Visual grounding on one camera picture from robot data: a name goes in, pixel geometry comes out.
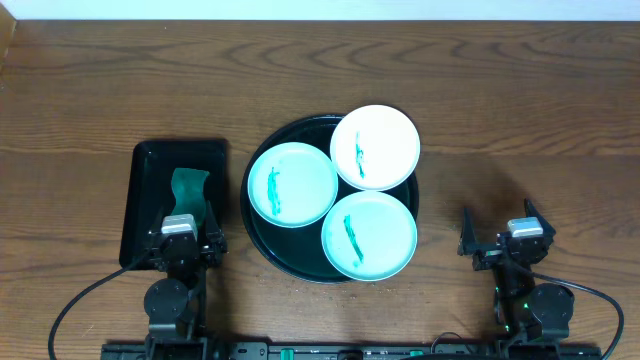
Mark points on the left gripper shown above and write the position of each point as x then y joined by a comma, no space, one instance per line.
183,248

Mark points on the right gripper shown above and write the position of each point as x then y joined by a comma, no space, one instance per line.
490,255

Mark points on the green sponge cloth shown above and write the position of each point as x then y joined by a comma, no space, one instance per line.
188,189

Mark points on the mint green plate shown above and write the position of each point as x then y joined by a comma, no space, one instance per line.
369,236
292,185

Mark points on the mint green plate front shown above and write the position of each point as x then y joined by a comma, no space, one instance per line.
369,236

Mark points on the white plate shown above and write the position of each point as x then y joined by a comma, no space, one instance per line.
375,147

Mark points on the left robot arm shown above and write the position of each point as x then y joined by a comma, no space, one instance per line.
176,305

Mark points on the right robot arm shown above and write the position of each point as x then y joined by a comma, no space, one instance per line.
534,315

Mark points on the rectangular black tray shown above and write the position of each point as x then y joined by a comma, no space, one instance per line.
153,164

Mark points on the round black tray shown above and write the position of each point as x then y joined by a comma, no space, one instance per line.
298,251

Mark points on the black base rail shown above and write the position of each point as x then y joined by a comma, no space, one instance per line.
264,351

